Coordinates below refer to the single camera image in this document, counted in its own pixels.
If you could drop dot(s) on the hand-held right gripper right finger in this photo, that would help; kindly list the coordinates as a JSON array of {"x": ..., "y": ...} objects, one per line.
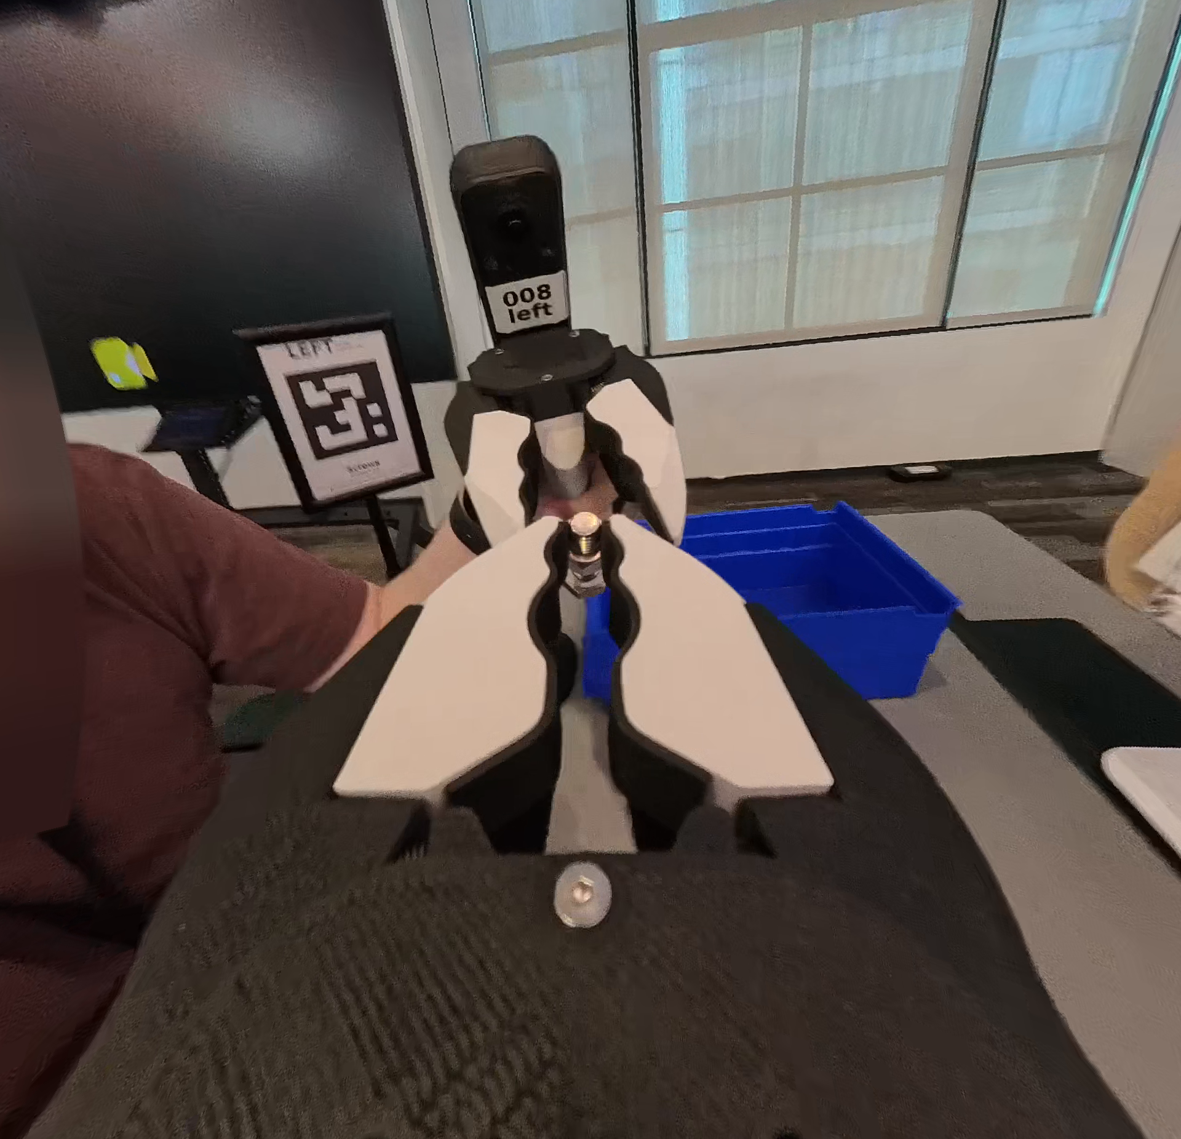
[{"x": 720, "y": 677}]

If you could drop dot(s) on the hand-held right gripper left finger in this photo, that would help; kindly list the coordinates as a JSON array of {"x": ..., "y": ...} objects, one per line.
[{"x": 461, "y": 677}]

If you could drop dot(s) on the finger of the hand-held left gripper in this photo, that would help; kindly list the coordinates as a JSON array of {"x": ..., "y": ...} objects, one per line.
[
  {"x": 655, "y": 456},
  {"x": 494, "y": 475}
]

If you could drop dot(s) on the silver hex bolt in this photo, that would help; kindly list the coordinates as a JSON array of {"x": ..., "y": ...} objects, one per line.
[{"x": 583, "y": 548}]

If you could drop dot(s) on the blue plastic parts bin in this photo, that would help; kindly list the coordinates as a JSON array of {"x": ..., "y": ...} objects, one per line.
[{"x": 830, "y": 603}]

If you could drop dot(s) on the silver hex nut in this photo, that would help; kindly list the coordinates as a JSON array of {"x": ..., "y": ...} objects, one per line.
[{"x": 585, "y": 582}]

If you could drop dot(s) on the person's left forearm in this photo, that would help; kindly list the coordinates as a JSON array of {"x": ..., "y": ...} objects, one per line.
[{"x": 415, "y": 584}]

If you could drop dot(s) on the person's left hand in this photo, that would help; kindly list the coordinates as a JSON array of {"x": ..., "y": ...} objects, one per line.
[{"x": 576, "y": 507}]

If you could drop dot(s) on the black sign stand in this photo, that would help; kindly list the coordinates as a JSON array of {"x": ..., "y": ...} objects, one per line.
[{"x": 383, "y": 538}]

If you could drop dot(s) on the black framed marker sign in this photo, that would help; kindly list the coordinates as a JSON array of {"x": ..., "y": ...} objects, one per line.
[{"x": 342, "y": 409}]

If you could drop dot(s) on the black floor box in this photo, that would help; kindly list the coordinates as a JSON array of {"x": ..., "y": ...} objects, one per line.
[{"x": 919, "y": 472}]

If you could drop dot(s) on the small dark tablet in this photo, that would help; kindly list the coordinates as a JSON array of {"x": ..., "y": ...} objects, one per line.
[{"x": 189, "y": 428}]

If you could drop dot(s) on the large grid window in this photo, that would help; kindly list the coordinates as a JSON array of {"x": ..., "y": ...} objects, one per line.
[{"x": 784, "y": 142}]

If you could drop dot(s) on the black desk mat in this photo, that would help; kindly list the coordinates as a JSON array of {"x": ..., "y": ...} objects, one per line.
[{"x": 1060, "y": 696}]

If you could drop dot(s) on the large black screen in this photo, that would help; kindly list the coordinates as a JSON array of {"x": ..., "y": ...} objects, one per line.
[{"x": 231, "y": 142}]

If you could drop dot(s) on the instruction sheet on stand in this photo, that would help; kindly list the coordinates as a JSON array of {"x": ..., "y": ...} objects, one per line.
[{"x": 1149, "y": 788}]

